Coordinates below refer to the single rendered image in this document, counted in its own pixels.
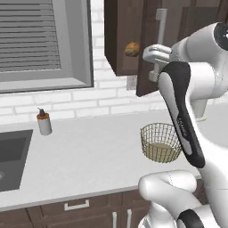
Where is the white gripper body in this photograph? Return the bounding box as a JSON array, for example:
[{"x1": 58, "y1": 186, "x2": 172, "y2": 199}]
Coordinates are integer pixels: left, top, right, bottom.
[{"x1": 142, "y1": 44, "x2": 174, "y2": 65}]

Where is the brown bread loaf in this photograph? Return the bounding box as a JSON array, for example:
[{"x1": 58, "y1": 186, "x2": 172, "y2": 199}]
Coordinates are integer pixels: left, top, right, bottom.
[{"x1": 124, "y1": 42, "x2": 141, "y2": 58}]

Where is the dark brown cabinet door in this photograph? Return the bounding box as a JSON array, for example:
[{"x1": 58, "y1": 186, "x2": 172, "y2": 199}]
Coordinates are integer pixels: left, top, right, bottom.
[
  {"x1": 135, "y1": 0, "x2": 192, "y2": 98},
  {"x1": 179, "y1": 0, "x2": 228, "y2": 41}
]

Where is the white cylindrical stand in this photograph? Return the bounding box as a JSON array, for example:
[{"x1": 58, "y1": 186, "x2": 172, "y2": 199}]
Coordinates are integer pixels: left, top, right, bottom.
[{"x1": 191, "y1": 98, "x2": 209, "y2": 122}]

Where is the grey window with blinds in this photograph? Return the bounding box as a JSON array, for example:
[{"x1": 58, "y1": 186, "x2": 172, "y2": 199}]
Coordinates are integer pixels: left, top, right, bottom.
[{"x1": 0, "y1": 0, "x2": 95, "y2": 94}]

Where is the white soap dispenser orange collar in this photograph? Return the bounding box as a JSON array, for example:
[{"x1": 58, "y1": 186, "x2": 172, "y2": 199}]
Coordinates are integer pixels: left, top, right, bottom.
[{"x1": 36, "y1": 107, "x2": 53, "y2": 136}]

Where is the brown drawer front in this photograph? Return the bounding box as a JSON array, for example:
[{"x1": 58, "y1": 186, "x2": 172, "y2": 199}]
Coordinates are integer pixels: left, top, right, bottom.
[
  {"x1": 39, "y1": 191, "x2": 124, "y2": 218},
  {"x1": 122, "y1": 189, "x2": 151, "y2": 210}
]

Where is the brown cupboard door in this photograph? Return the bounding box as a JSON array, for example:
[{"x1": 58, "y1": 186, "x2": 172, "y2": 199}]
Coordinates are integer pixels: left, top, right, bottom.
[
  {"x1": 0, "y1": 208, "x2": 34, "y2": 228},
  {"x1": 44, "y1": 208, "x2": 123, "y2": 228},
  {"x1": 121, "y1": 204, "x2": 153, "y2": 228}
]

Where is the dark grey sink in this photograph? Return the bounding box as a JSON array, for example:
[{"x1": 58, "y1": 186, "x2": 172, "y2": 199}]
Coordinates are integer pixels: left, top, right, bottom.
[{"x1": 0, "y1": 128, "x2": 34, "y2": 193}]

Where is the white cabinet door handle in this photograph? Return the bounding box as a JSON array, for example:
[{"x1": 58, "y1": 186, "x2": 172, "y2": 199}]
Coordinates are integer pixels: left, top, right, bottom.
[{"x1": 148, "y1": 8, "x2": 168, "y2": 83}]

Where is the grey wall outlet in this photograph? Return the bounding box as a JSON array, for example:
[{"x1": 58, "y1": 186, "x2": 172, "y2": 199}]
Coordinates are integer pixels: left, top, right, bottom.
[{"x1": 126, "y1": 75, "x2": 138, "y2": 91}]

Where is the dark brown wall cabinet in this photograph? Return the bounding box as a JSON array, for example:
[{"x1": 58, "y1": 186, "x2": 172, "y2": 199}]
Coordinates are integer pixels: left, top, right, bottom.
[{"x1": 103, "y1": 0, "x2": 228, "y2": 77}]

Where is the tan wire basket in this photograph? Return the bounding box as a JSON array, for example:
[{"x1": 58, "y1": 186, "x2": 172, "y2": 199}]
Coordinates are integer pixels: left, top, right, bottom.
[{"x1": 140, "y1": 122, "x2": 183, "y2": 164}]

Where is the white cupboard door handle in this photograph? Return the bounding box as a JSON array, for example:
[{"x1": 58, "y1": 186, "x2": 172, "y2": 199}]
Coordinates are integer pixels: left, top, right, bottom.
[
  {"x1": 126, "y1": 208, "x2": 133, "y2": 228},
  {"x1": 111, "y1": 210, "x2": 118, "y2": 228}
]

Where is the white drawer handle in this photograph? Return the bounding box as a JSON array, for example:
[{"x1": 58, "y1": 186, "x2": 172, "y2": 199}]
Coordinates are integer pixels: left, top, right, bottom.
[{"x1": 63, "y1": 199, "x2": 91, "y2": 212}]

